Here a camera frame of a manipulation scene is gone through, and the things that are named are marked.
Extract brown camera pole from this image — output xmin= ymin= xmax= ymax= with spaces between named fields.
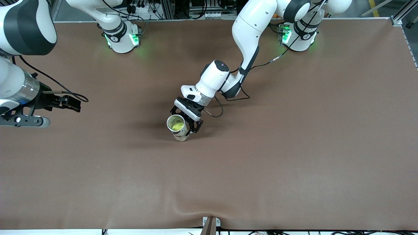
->
xmin=200 ymin=217 xmax=217 ymax=235

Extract blue white tennis ball can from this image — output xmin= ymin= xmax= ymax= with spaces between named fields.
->
xmin=166 ymin=114 xmax=192 ymax=142

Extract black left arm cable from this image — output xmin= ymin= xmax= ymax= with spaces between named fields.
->
xmin=202 ymin=0 xmax=329 ymax=118

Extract white power strip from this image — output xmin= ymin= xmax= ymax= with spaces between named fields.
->
xmin=126 ymin=3 xmax=154 ymax=21

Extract grey clamp bracket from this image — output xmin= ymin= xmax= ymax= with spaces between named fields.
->
xmin=202 ymin=216 xmax=221 ymax=227

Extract aluminium frame profile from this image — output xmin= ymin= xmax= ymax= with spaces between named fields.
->
xmin=391 ymin=0 xmax=418 ymax=27

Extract aluminium frame post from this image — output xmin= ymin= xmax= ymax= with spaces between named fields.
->
xmin=162 ymin=0 xmax=176 ymax=19

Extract grey electronics unit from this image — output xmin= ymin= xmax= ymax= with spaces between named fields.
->
xmin=189 ymin=0 xmax=237 ymax=20

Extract brown table mat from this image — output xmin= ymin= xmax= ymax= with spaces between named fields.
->
xmin=0 ymin=18 xmax=418 ymax=230

